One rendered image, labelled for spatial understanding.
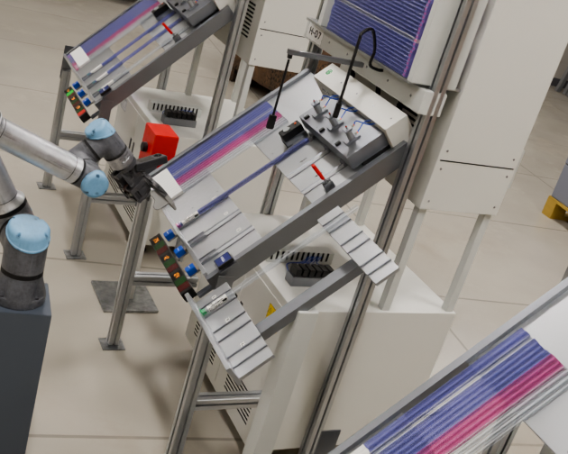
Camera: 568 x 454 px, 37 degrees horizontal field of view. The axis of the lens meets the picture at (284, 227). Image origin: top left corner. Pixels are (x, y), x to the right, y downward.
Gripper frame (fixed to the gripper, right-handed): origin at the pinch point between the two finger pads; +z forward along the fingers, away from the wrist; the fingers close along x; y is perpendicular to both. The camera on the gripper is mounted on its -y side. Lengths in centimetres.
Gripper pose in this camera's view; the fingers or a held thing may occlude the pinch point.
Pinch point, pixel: (163, 204)
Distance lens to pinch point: 264.0
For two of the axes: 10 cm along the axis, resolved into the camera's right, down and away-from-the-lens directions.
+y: -6.0, 7.2, -3.6
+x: 6.7, 2.1, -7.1
